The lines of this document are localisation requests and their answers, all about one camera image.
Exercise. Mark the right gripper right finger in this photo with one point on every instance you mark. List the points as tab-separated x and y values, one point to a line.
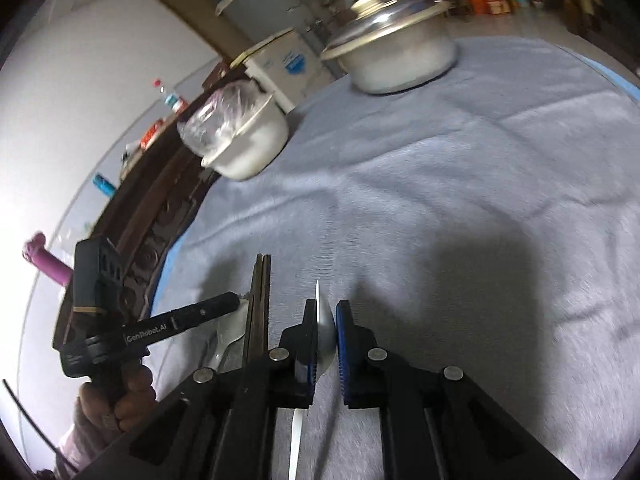
362	379

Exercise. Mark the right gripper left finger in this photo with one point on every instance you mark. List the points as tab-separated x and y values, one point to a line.
298	372

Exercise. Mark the person left hand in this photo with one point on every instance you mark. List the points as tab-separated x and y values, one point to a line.
136	402

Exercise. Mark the purple thermos bottle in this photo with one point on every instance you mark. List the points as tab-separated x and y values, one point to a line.
36	253

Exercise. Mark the carved wooden sideboard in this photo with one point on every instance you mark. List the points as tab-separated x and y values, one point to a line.
153	206

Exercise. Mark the teal thermos bottle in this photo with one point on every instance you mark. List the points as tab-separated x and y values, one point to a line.
104	185

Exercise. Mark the grey table cloth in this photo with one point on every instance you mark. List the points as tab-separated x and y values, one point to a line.
488	219

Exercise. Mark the white bowl with plastic wrap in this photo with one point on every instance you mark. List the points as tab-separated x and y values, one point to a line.
237	132

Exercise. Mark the clear water bottle red cap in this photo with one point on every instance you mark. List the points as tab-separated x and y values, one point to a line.
170	97

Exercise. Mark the white chest freezer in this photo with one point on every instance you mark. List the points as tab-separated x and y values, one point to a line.
285	66

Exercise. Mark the metal pot with lid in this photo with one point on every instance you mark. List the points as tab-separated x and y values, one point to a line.
396	47

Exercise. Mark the grey refrigerator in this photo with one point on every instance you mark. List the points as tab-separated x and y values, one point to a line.
258	20

